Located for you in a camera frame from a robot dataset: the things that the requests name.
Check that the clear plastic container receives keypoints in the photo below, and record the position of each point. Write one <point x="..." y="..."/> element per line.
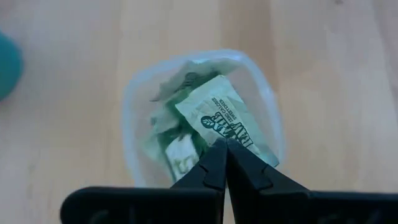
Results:
<point x="136" y="87"/>

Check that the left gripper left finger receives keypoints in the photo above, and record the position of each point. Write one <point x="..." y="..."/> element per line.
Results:
<point x="211" y="174"/>

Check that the light green stevia packet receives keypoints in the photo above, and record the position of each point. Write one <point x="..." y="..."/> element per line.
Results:
<point x="163" y="121"/>
<point x="183" y="81"/>
<point x="217" y="109"/>

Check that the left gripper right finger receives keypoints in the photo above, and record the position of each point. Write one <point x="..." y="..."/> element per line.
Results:
<point x="248" y="186"/>

